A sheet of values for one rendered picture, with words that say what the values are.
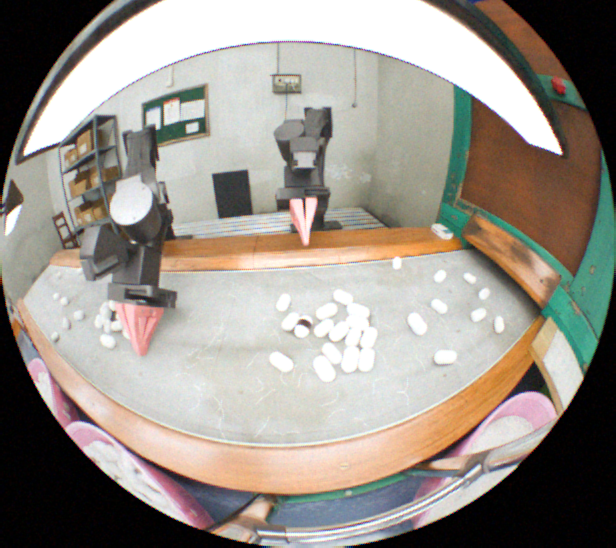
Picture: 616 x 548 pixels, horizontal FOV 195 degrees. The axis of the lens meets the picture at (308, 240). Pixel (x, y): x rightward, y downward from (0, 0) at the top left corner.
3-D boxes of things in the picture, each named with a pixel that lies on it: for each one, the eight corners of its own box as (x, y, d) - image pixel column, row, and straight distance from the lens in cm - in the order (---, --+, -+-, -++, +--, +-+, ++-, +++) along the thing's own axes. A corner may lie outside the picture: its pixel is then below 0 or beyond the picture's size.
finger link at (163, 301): (149, 366, 27) (147, 290, 25) (115, 354, 32) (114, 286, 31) (179, 357, 32) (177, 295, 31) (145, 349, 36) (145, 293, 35)
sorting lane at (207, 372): (51, 268, 136) (49, 265, 136) (462, 255, 64) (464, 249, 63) (24, 304, 133) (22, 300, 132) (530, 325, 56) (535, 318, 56)
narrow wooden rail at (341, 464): (31, 314, 134) (20, 296, 132) (515, 342, 60) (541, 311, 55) (27, 322, 134) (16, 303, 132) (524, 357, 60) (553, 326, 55)
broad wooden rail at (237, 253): (73, 277, 142) (59, 249, 138) (426, 269, 76) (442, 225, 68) (62, 289, 139) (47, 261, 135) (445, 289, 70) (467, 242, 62)
